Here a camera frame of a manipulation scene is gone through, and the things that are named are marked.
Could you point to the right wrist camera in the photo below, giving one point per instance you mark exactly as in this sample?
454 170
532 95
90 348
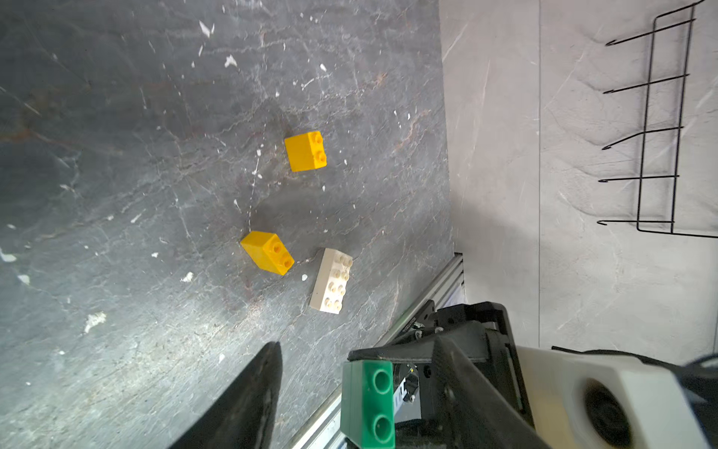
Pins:
611 399

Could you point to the yellow stepped lego brick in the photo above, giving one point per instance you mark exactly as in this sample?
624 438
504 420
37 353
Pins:
268 252

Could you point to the green lego brick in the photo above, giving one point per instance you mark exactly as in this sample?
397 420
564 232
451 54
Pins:
367 404

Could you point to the white long lego brick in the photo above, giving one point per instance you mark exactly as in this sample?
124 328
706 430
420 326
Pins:
331 284

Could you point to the small yellow lego brick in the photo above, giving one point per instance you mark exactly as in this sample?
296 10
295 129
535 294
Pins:
306 152

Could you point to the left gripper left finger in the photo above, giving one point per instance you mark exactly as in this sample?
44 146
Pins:
244 415

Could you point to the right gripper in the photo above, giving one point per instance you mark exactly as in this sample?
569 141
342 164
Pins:
482 332

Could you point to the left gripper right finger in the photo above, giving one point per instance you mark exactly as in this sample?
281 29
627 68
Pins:
472 413

